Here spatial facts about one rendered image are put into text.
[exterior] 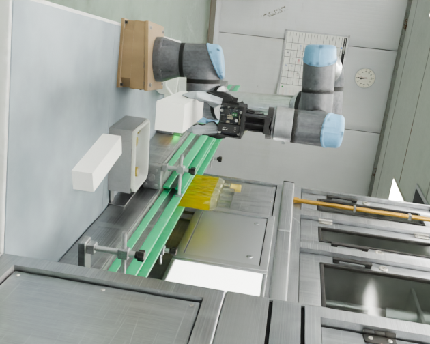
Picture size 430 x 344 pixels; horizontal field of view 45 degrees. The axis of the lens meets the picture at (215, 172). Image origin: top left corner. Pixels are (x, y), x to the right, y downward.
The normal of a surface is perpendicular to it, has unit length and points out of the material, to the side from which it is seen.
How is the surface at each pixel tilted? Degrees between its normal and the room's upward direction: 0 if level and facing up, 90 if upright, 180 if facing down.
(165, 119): 90
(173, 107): 90
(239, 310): 90
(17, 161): 0
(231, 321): 90
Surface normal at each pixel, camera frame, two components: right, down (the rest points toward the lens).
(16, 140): 0.98, 0.14
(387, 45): -0.16, 0.33
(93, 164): 0.06, -0.86
